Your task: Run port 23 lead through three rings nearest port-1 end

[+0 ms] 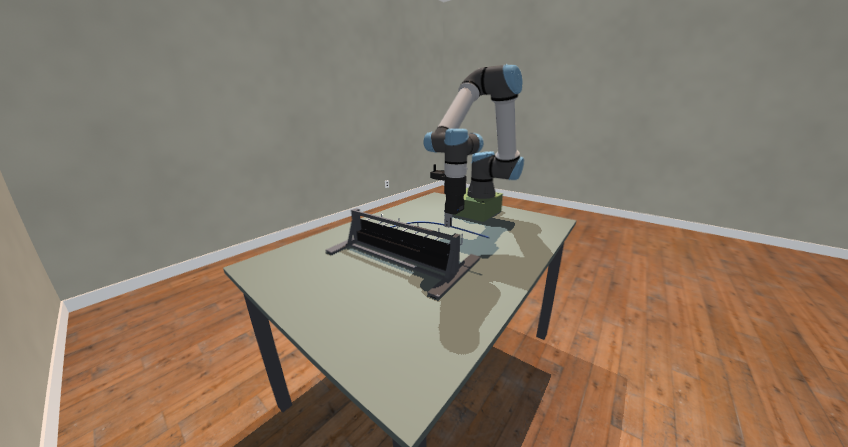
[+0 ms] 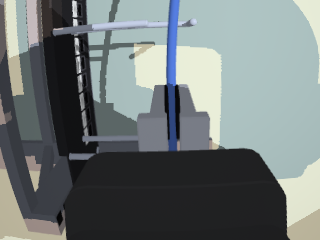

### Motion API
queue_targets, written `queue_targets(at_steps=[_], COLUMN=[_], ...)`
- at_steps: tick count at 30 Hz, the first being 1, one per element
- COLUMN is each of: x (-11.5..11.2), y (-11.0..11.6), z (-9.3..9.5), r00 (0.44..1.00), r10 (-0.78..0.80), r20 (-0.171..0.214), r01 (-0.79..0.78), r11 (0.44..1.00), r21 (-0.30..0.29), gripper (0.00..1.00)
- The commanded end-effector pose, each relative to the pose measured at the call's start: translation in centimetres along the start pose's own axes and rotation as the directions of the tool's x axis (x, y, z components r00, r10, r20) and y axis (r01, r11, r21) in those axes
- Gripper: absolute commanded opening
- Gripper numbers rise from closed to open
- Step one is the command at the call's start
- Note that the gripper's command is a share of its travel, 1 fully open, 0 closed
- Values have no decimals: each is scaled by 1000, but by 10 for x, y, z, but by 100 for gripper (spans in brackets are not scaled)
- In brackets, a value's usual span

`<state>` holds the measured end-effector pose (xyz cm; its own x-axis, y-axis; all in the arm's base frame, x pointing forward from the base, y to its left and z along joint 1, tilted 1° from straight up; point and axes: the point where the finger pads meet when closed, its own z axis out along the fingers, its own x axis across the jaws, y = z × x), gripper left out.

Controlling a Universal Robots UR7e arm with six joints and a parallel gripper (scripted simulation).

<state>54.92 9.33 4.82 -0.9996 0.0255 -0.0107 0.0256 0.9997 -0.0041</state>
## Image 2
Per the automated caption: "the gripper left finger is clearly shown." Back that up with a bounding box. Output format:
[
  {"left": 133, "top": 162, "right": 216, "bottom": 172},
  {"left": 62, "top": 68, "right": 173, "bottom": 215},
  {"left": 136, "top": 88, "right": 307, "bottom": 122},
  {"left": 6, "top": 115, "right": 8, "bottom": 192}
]
[{"left": 137, "top": 85, "right": 170, "bottom": 152}]

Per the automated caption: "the blue cable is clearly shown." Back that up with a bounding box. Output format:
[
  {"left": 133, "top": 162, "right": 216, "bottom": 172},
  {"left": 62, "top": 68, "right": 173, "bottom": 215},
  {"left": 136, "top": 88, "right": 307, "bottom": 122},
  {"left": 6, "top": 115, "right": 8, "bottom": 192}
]
[{"left": 166, "top": 0, "right": 180, "bottom": 151}]

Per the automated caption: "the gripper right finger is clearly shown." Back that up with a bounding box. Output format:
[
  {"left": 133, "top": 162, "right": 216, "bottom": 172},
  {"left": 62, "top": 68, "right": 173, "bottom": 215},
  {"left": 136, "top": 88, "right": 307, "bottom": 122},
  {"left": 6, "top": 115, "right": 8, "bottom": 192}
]
[{"left": 175, "top": 84, "right": 210, "bottom": 151}]

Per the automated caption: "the black network patch panel rack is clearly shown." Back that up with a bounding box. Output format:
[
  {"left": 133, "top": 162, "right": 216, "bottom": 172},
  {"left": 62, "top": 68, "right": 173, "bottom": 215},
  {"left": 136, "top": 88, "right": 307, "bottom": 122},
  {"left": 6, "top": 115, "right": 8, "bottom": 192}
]
[{"left": 0, "top": 0, "right": 168, "bottom": 236}]

